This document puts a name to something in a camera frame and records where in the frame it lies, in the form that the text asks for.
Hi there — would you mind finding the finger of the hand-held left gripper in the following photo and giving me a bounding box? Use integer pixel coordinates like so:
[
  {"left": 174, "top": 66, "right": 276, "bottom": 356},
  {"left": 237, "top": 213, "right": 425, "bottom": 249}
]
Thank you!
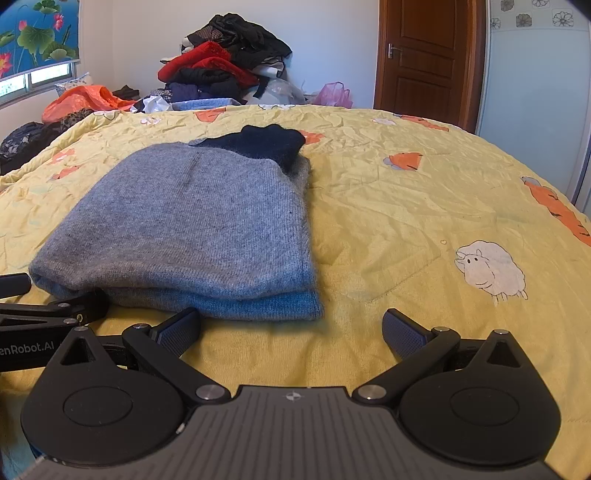
[
  {"left": 0, "top": 273, "right": 32, "bottom": 301},
  {"left": 0, "top": 288, "right": 110, "bottom": 330}
]

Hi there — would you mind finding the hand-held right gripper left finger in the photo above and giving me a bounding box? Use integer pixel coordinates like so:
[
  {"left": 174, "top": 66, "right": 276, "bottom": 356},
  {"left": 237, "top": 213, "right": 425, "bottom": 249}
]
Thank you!
[{"left": 46, "top": 307, "right": 232, "bottom": 406}]

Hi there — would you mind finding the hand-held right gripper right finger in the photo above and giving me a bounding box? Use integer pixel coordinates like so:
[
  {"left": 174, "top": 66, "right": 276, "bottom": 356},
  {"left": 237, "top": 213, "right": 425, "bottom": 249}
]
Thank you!
[{"left": 353, "top": 308, "right": 541, "bottom": 407}]

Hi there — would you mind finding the grey sweater with navy sleeves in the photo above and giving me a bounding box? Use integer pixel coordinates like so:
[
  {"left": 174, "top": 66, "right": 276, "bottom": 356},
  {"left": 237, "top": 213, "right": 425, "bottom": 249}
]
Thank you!
[{"left": 28, "top": 124, "right": 324, "bottom": 321}]

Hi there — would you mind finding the pile of clothes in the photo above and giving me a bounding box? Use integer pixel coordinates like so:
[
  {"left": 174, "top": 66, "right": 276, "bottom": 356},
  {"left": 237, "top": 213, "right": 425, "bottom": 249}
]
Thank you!
[{"left": 185, "top": 14, "right": 293, "bottom": 63}]

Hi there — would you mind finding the yellow printed blanket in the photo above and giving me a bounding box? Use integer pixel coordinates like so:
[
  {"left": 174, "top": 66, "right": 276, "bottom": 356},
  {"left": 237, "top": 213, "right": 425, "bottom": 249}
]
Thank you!
[{"left": 0, "top": 104, "right": 591, "bottom": 462}]

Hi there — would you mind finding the dark floral cloth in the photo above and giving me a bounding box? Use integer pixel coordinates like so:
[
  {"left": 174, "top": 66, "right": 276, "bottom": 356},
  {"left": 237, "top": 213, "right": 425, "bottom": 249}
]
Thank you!
[{"left": 0, "top": 121, "right": 63, "bottom": 175}]

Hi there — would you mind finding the leopard-print cloth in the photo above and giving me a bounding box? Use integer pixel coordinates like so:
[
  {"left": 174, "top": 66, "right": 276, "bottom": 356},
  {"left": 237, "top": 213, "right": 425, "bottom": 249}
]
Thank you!
[{"left": 60, "top": 108, "right": 95, "bottom": 132}]

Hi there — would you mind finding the orange plastic bag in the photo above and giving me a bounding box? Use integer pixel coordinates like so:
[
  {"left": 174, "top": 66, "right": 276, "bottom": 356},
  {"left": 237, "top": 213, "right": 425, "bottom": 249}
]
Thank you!
[{"left": 41, "top": 85, "right": 139, "bottom": 123}]

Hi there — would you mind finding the window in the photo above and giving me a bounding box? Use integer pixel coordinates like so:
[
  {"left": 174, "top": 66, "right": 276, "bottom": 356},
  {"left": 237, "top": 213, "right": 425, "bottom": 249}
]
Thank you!
[{"left": 0, "top": 60, "right": 77, "bottom": 107}]

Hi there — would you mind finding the floral pillow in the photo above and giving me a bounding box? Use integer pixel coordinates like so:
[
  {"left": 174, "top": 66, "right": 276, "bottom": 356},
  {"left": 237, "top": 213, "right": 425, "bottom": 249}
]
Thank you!
[{"left": 55, "top": 71, "right": 90, "bottom": 95}]

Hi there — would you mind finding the white crumpled plastic bag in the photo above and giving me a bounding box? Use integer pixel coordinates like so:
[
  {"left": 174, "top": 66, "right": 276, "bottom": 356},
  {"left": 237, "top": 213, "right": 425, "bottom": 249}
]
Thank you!
[{"left": 131, "top": 95, "right": 174, "bottom": 114}]

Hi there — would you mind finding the light blue knit garment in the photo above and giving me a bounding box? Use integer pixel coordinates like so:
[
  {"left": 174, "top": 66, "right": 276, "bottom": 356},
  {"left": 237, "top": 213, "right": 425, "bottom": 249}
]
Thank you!
[{"left": 172, "top": 97, "right": 241, "bottom": 112}]

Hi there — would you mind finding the navy garment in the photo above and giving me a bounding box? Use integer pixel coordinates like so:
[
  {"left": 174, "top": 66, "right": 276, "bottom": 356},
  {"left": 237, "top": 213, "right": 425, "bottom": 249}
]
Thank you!
[{"left": 166, "top": 82, "right": 241, "bottom": 101}]

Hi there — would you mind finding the pink plastic bag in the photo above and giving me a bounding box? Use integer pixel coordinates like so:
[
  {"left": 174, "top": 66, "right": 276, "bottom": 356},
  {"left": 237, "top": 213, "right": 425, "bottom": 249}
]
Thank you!
[{"left": 313, "top": 82, "right": 354, "bottom": 109}]

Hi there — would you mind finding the lotus-print window blind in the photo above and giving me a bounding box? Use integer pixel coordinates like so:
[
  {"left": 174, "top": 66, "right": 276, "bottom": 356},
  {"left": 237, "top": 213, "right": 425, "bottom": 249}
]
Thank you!
[{"left": 0, "top": 0, "right": 79, "bottom": 79}]

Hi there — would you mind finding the black fuzzy garment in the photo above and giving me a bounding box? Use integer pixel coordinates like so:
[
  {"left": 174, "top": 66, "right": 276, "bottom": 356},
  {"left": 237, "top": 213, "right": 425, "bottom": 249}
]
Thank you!
[{"left": 178, "top": 67, "right": 238, "bottom": 86}]

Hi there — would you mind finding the clear plastic bag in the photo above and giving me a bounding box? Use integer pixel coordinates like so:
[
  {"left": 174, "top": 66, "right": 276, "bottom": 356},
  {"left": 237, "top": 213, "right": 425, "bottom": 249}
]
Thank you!
[{"left": 252, "top": 76, "right": 305, "bottom": 106}]

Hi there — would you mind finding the brown wooden door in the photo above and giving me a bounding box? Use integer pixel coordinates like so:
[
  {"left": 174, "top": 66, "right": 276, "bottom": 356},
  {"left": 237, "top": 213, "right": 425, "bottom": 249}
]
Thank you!
[{"left": 374, "top": 0, "right": 476, "bottom": 132}]

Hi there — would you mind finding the white flower-print wardrobe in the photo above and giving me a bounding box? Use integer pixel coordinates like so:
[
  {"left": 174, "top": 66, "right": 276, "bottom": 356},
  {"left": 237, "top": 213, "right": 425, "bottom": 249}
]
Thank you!
[{"left": 478, "top": 0, "right": 591, "bottom": 208}]

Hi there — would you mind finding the red fuzzy garment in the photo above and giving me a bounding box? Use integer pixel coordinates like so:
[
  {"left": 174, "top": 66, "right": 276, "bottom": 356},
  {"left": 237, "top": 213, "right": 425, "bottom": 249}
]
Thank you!
[{"left": 158, "top": 41, "right": 259, "bottom": 88}]

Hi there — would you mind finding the brown wooden door frame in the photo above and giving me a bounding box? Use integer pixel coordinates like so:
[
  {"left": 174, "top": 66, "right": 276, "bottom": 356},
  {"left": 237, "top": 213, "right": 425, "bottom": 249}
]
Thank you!
[{"left": 471, "top": 0, "right": 490, "bottom": 134}]

